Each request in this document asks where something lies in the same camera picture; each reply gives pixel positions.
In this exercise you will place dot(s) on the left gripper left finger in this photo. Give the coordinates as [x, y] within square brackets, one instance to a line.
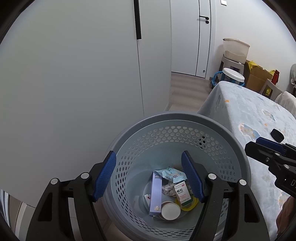
[104, 171]

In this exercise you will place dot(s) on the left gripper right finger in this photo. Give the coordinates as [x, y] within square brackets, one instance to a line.
[195, 181]

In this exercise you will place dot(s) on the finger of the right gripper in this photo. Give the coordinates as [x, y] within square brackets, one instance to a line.
[269, 144]
[263, 154]

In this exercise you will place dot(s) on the black elastic band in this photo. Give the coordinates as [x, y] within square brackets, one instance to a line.
[277, 135]

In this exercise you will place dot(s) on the blue wet wipes pack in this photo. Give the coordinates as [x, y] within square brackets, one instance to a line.
[172, 174]

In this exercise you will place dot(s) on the green white medicine box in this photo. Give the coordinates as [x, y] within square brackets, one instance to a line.
[182, 194]

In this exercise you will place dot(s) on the round white lid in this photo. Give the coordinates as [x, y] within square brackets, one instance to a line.
[170, 211]

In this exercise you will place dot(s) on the lavender rectangular box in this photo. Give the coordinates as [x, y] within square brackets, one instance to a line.
[156, 195]

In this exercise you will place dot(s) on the red tiger snack bag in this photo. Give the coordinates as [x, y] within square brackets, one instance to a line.
[169, 189]

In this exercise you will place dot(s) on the blue playing card box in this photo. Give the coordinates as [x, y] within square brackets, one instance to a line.
[147, 198]

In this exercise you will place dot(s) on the grey perforated trash basket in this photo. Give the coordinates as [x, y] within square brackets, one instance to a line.
[153, 148]

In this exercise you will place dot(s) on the light blue patterned bedspread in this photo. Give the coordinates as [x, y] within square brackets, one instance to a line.
[249, 115]

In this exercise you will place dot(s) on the beige pillow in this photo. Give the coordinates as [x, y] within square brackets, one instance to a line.
[287, 101]

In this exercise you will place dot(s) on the white side stool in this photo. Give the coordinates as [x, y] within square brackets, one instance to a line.
[270, 91]

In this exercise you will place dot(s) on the grey chair with clothes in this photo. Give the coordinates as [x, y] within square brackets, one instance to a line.
[293, 75]

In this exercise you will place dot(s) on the red water bottle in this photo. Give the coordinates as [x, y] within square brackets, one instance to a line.
[275, 77]

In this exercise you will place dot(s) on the brown cardboard box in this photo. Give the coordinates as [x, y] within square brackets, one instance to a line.
[255, 78]

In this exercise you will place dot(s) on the white lidded blue bucket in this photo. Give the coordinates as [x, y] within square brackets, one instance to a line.
[229, 75]

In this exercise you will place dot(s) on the yellow plastic bag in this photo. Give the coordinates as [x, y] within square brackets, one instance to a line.
[251, 64]

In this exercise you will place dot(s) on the grey plastic stool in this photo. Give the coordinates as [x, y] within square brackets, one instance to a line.
[227, 63]

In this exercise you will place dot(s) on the translucent storage bin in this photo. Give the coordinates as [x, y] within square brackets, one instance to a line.
[235, 50]

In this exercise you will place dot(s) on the white wardrobe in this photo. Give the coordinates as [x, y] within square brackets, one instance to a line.
[73, 76]

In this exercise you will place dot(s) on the white door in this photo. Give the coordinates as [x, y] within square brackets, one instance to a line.
[190, 37]

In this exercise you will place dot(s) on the black door handle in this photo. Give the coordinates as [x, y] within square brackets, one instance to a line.
[205, 18]

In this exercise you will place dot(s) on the black wardrobe handle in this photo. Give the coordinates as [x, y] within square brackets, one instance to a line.
[138, 30]

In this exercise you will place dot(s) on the white wall switch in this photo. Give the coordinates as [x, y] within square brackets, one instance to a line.
[223, 2]

